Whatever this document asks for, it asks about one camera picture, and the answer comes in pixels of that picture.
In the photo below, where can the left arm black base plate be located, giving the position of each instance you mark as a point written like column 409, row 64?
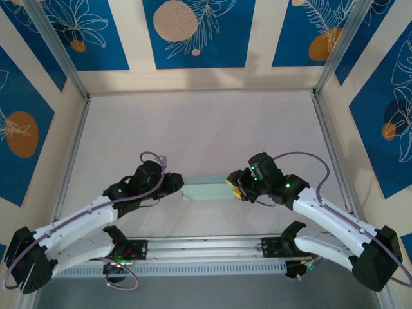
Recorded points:
column 138, row 249

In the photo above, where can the aluminium table side rail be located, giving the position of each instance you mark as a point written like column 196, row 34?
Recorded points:
column 322, row 122
column 72, row 154

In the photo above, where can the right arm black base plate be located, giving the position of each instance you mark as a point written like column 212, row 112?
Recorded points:
column 272, row 247

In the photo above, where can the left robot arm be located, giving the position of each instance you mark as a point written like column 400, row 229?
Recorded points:
column 74, row 225

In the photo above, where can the aluminium mounting rail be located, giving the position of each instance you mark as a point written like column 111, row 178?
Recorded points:
column 206, row 248

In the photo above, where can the white and teal paper box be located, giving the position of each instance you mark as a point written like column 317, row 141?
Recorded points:
column 209, row 190

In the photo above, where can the aluminium frame post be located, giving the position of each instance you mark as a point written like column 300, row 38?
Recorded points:
column 341, row 48
column 54, row 48

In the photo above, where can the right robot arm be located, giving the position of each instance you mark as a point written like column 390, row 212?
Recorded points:
column 328, row 219

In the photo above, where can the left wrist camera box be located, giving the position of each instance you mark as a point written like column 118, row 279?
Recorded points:
column 163, row 160

